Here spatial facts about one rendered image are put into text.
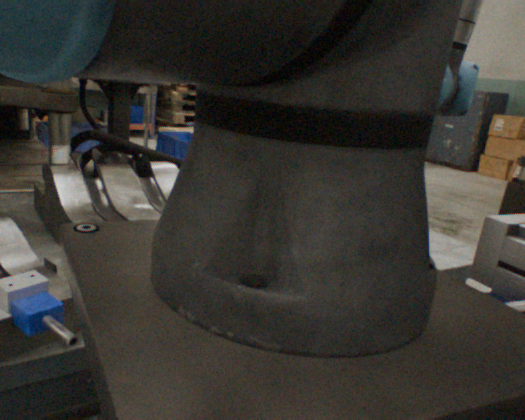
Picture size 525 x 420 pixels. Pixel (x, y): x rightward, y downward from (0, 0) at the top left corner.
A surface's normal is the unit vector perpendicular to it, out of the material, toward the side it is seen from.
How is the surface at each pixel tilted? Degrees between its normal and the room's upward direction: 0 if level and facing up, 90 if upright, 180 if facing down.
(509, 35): 90
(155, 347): 0
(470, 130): 90
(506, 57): 90
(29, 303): 0
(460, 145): 90
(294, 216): 72
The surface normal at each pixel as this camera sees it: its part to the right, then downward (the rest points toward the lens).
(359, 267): 0.25, 0.00
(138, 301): 0.09, -0.95
